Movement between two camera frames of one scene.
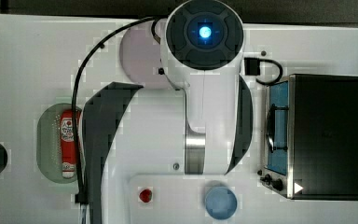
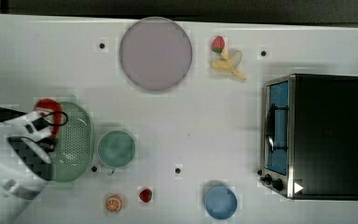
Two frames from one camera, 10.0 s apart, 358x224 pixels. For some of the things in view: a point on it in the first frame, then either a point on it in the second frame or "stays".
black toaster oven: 314,134 stays
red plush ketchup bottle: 67,142 → 53,106
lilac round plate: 141,56 stays
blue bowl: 221,203 stays
